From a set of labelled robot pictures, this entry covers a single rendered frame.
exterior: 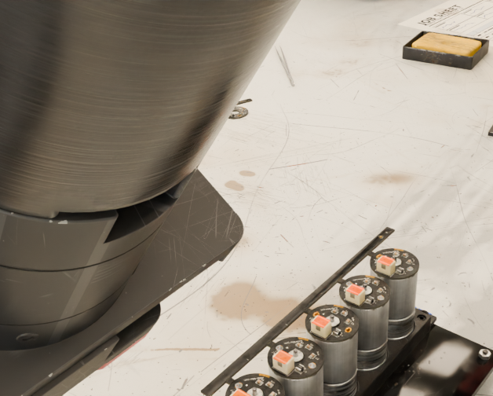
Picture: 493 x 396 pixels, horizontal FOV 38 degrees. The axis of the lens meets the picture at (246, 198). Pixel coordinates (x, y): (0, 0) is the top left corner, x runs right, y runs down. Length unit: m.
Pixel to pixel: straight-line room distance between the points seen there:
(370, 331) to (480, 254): 0.16
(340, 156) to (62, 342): 0.46
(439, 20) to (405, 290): 0.58
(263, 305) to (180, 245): 0.27
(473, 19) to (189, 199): 0.76
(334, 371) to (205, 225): 0.18
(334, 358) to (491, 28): 0.61
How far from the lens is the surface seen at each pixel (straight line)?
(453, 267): 0.49
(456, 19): 0.92
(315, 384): 0.33
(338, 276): 0.37
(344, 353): 0.34
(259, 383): 0.32
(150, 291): 0.17
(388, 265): 0.37
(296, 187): 0.56
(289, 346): 0.33
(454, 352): 0.41
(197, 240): 0.18
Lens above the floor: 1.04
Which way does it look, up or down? 32 degrees down
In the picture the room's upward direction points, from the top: 4 degrees counter-clockwise
